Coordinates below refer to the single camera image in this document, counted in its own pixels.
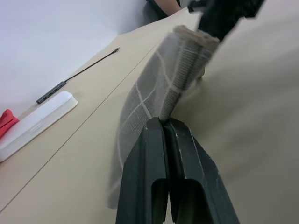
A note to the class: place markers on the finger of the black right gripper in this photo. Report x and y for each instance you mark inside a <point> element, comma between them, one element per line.
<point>217,23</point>

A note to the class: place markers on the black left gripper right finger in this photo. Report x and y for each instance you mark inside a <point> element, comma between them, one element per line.
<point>198,177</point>

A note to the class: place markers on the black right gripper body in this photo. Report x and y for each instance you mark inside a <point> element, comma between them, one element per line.
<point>247,8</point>

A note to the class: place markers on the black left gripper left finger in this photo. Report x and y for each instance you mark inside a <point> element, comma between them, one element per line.
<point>142,168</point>

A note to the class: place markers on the grey plaid pouch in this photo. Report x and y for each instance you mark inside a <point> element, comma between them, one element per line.
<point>151,81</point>

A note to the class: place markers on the person's dark garment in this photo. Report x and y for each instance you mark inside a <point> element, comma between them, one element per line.
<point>153,8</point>

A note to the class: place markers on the white plastic tray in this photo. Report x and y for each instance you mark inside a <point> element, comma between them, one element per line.
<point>39,121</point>

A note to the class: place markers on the red plastic object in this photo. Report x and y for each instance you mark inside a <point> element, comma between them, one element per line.
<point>7,120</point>

